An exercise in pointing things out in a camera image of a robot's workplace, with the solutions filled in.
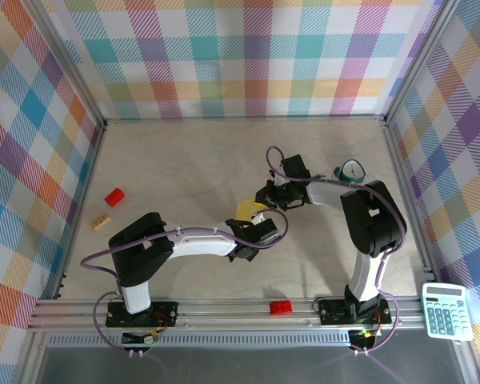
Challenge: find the aluminium frame rail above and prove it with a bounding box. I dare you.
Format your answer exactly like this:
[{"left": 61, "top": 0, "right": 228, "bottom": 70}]
[
  {"left": 381, "top": 119, "right": 442, "bottom": 282},
  {"left": 103, "top": 114, "right": 389, "bottom": 123},
  {"left": 52, "top": 122, "right": 107, "bottom": 301}
]

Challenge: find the yellow paper sheet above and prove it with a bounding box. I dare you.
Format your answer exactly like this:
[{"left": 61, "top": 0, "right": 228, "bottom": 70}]
[{"left": 235, "top": 198, "right": 267, "bottom": 222}]

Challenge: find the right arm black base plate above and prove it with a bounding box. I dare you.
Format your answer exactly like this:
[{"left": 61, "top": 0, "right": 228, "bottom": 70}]
[{"left": 318, "top": 298, "right": 393, "bottom": 326}]

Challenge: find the red toy block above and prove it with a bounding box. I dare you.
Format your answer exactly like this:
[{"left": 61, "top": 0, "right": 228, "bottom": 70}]
[
  {"left": 105, "top": 187, "right": 126, "bottom": 208},
  {"left": 269, "top": 298, "right": 294, "bottom": 317}
]

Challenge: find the small wooden block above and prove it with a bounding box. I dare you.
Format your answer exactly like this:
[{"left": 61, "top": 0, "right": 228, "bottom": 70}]
[{"left": 90, "top": 212, "right": 114, "bottom": 231}]

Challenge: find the teal alarm clock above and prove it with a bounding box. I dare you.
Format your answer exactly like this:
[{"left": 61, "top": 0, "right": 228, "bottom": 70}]
[{"left": 331, "top": 158, "right": 367, "bottom": 186}]

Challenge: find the aluminium frame leg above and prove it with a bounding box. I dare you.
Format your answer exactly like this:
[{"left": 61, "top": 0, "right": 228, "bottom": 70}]
[
  {"left": 14, "top": 331, "right": 51, "bottom": 384},
  {"left": 450, "top": 339, "right": 480, "bottom": 384}
]

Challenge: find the wide slotted aluminium beam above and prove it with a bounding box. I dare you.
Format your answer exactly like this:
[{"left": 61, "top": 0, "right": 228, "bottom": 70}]
[{"left": 26, "top": 296, "right": 435, "bottom": 333}]

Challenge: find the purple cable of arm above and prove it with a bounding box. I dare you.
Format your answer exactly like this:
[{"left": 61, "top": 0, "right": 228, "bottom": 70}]
[
  {"left": 266, "top": 146, "right": 409, "bottom": 355},
  {"left": 81, "top": 210, "right": 292, "bottom": 355}
]

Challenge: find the white calculator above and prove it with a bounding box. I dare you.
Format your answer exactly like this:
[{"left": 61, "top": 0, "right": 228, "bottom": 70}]
[{"left": 422, "top": 282, "right": 475, "bottom": 342}]

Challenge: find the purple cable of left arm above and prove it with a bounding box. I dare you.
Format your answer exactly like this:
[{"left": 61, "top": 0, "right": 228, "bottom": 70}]
[{"left": 81, "top": 210, "right": 292, "bottom": 355}]

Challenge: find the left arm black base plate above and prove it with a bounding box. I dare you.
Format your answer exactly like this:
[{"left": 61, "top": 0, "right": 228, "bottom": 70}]
[{"left": 105, "top": 300, "right": 180, "bottom": 329}]

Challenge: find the aluminium frame post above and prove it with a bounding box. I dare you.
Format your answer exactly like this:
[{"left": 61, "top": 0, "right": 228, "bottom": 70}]
[
  {"left": 383, "top": 0, "right": 463, "bottom": 126},
  {"left": 23, "top": 0, "right": 107, "bottom": 130}
]

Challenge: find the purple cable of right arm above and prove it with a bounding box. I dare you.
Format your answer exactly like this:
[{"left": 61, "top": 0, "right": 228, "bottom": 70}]
[{"left": 266, "top": 146, "right": 409, "bottom": 355}]

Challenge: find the small electronics module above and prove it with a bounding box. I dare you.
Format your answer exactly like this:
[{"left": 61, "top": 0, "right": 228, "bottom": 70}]
[
  {"left": 121, "top": 328, "right": 162, "bottom": 353},
  {"left": 348, "top": 326, "right": 383, "bottom": 350}
]

